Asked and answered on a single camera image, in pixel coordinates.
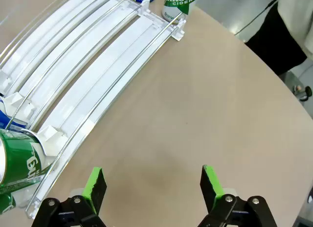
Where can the person in white sweatshirt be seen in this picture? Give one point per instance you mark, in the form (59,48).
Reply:
(269,41)

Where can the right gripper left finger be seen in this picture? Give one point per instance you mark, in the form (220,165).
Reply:
(94,188)

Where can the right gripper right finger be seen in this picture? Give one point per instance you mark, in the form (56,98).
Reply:
(210,188)

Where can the green Chilsung cider can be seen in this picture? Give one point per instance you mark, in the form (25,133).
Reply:
(17,158)
(6,203)
(178,2)

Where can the black chair caster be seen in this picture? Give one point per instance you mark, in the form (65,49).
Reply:
(305,93)

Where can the white can dispenser rack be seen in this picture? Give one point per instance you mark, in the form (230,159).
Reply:
(97,65)

